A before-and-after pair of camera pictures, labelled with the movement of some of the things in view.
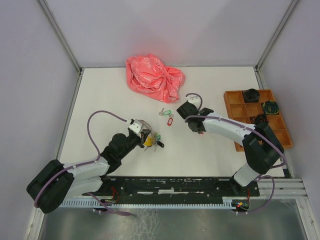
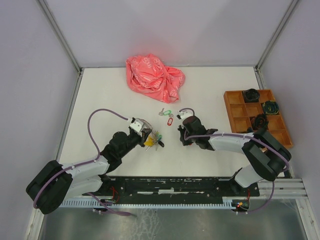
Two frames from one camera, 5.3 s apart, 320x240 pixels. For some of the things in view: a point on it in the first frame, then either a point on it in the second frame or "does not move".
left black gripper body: x=133 y=141 does not move
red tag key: x=170 y=120 does not move
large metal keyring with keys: x=153 y=139 does not move
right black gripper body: x=188 y=122 → x=181 y=129
